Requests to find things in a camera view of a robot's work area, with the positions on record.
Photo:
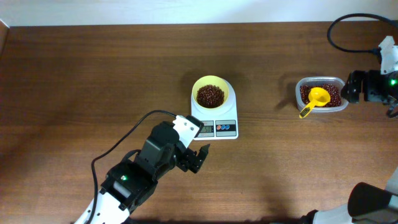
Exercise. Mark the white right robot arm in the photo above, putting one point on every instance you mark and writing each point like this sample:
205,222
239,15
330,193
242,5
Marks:
366,203

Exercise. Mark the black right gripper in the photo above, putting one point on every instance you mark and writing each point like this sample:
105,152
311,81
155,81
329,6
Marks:
368,78

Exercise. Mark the white digital kitchen scale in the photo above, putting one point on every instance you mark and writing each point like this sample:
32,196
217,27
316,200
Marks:
220,123

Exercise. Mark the clear plastic food container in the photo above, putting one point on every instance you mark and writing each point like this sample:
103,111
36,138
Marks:
315,81

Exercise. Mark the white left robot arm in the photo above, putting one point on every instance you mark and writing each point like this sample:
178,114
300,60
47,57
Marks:
133,180

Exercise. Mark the yellow plastic bowl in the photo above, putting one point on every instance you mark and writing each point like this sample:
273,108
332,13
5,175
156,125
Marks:
210,80

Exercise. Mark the yellow plastic measuring scoop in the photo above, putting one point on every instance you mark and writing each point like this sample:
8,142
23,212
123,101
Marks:
317,97

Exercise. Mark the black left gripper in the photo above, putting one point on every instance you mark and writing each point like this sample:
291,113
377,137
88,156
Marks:
185,162

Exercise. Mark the red adzuki beans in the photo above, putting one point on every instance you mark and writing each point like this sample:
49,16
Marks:
211,96

